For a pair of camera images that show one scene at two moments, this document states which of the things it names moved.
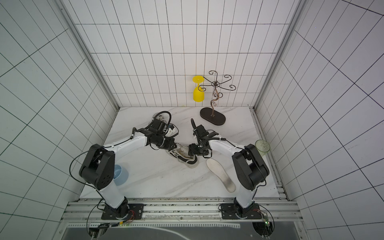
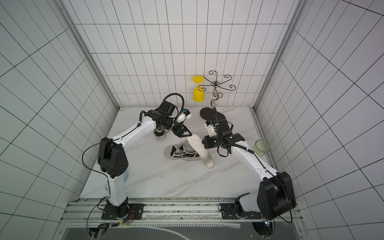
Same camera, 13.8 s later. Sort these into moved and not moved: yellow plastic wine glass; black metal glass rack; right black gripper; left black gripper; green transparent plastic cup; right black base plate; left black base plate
Moved: left black gripper; right black gripper
Not moved: right black base plate; left black base plate; black metal glass rack; yellow plastic wine glass; green transparent plastic cup
